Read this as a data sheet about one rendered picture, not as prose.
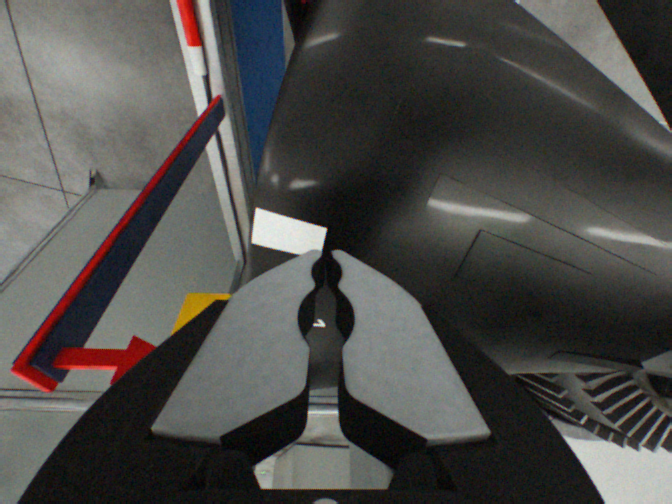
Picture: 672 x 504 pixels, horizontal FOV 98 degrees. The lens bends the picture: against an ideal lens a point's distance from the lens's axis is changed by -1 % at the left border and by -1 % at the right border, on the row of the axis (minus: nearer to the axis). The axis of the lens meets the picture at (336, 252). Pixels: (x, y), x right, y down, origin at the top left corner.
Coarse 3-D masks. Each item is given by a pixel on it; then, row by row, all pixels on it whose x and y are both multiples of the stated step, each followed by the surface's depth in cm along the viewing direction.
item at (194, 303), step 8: (192, 296) 42; (200, 296) 42; (208, 296) 42; (216, 296) 42; (224, 296) 42; (184, 304) 41; (192, 304) 41; (200, 304) 41; (208, 304) 41; (184, 312) 40; (192, 312) 40; (184, 320) 39; (176, 328) 39
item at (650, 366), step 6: (666, 354) 17; (648, 360) 18; (654, 360) 18; (660, 360) 18; (666, 360) 18; (648, 366) 18; (654, 366) 18; (660, 366) 18; (666, 366) 18; (648, 372) 18; (654, 372) 18; (660, 372) 18; (666, 372) 18
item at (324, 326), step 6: (318, 312) 15; (324, 312) 15; (330, 312) 15; (318, 318) 16; (324, 318) 16; (330, 318) 16; (318, 324) 16; (324, 324) 16; (330, 324) 16; (312, 330) 16; (318, 330) 16; (324, 330) 16; (330, 330) 16; (318, 336) 16; (324, 336) 16; (330, 336) 16
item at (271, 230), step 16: (256, 208) 13; (256, 224) 13; (272, 224) 13; (288, 224) 13; (304, 224) 13; (256, 240) 14; (272, 240) 14; (288, 240) 13; (304, 240) 13; (320, 240) 13
